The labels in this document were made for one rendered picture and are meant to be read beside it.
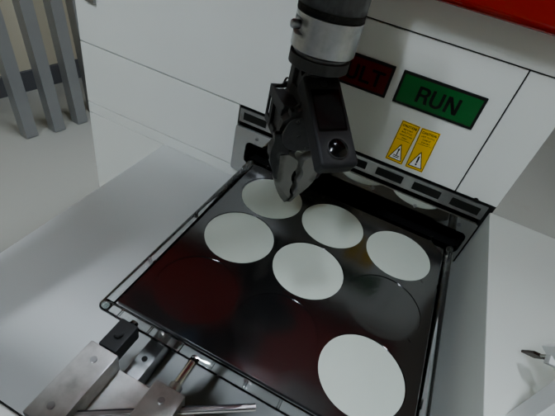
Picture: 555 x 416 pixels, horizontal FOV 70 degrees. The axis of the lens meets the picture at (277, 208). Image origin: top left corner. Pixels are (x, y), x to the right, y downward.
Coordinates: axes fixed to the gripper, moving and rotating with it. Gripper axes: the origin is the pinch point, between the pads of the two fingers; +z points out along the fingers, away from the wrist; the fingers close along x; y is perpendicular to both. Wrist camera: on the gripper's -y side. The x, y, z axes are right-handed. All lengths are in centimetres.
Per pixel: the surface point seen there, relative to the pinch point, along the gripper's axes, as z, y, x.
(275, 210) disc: 5.1, 2.7, 0.4
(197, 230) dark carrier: 5.1, -0.6, 12.9
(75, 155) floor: 95, 147, 51
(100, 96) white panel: 8, 44, 27
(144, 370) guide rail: 10.2, -17.2, 20.7
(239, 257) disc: 5.2, -6.2, 8.0
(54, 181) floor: 95, 126, 58
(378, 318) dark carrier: 5.2, -18.0, -7.7
